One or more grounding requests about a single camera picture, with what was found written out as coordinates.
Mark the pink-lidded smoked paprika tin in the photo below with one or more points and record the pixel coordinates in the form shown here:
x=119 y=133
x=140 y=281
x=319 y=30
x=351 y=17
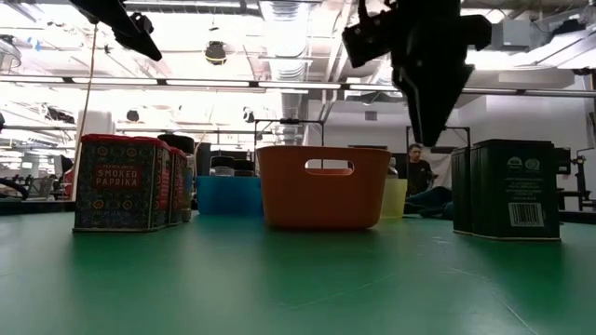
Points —
x=177 y=186
x=116 y=186

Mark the overhead frame bar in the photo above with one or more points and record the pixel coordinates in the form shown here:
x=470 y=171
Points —
x=535 y=92

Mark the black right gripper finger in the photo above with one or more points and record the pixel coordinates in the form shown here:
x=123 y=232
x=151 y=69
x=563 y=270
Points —
x=437 y=97
x=406 y=93

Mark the orange plastic bin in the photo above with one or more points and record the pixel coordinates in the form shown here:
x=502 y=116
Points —
x=288 y=200

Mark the black ceiling dome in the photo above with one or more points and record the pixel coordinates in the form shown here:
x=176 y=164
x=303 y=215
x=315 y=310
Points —
x=215 y=53

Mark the black equipment rig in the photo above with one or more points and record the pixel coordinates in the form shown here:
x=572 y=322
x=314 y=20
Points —
x=579 y=186

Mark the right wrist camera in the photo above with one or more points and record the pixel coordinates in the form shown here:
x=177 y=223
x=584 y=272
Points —
x=368 y=42

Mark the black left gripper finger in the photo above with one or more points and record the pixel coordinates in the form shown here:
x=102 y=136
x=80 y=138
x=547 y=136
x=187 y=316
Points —
x=116 y=23
x=143 y=23

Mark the yellow plastic bin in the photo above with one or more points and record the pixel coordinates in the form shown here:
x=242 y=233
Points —
x=395 y=200

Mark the dark green cloth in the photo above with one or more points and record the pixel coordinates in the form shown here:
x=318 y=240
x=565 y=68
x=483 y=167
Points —
x=430 y=205

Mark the person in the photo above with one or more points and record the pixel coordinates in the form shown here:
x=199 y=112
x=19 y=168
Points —
x=419 y=174

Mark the blue plastic bin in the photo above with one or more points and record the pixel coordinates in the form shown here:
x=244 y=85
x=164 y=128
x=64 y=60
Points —
x=228 y=197

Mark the clear white-capped spice bottle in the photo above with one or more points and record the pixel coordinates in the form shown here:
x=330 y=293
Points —
x=392 y=171

